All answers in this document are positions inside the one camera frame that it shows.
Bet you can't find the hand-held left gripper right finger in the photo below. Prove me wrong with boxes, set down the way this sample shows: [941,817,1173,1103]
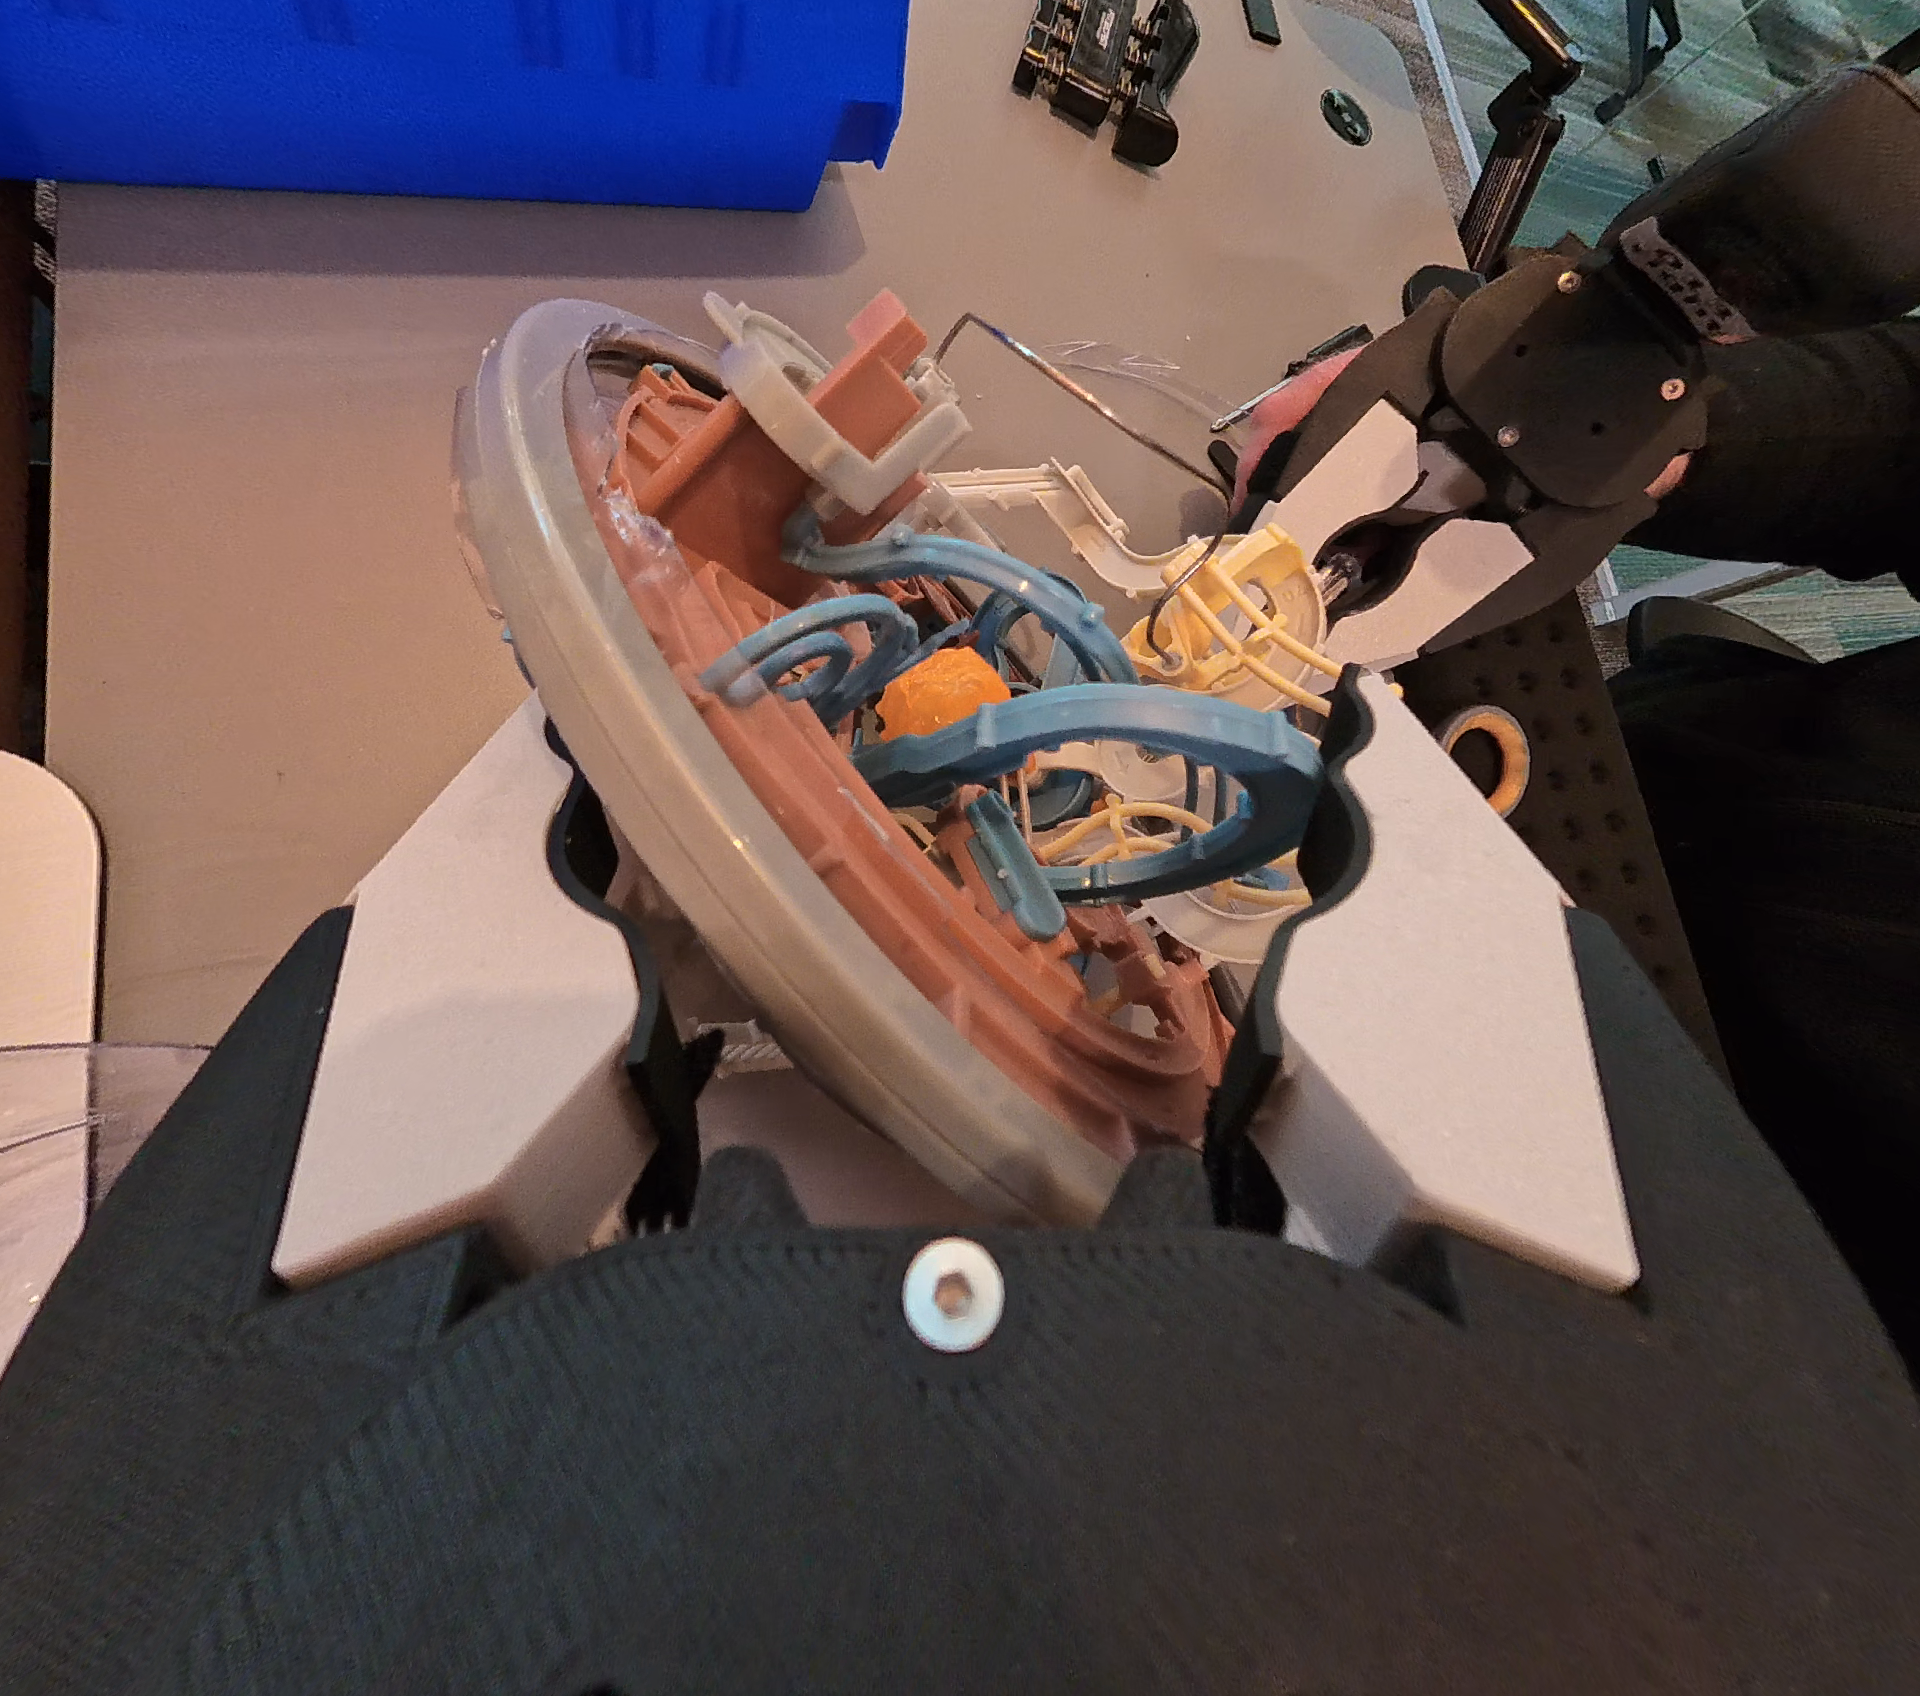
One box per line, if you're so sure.
[1204,664,1644,1292]

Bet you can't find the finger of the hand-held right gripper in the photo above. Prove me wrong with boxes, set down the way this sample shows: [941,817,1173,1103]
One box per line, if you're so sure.
[1274,395,1429,547]
[1333,507,1573,667]

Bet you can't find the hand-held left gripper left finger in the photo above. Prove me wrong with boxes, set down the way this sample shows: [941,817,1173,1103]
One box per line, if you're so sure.
[270,715,723,1290]

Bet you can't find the marble maze ball toy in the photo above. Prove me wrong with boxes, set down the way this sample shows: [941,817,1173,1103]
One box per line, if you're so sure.
[450,291,1354,1224]

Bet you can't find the person's right forearm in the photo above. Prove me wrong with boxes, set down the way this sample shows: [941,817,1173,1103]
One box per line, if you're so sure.
[1622,314,1920,602]

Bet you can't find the person's right hand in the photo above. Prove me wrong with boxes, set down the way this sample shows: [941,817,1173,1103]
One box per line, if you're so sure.
[1244,356,1356,485]

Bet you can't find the grey orange scissors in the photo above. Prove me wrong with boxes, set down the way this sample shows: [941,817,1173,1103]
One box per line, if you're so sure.
[1429,695,1537,815]

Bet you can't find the black dimpled mat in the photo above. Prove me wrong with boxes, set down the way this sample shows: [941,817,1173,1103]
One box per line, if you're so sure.
[1397,592,1728,1084]

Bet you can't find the clear plastic wrapper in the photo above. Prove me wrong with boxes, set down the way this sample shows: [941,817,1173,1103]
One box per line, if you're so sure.
[1052,339,1218,409]

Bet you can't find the person's leg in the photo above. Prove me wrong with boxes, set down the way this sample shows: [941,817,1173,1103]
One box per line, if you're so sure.
[1614,592,1920,1405]

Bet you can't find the clear plastic dome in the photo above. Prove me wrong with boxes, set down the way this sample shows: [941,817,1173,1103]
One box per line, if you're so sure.
[0,1038,211,1353]

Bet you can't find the black plastic device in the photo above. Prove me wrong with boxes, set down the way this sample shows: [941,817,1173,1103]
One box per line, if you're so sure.
[1012,0,1201,171]

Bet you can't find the black-handled screwdriver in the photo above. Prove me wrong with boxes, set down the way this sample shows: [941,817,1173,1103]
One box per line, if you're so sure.
[1214,325,1374,433]

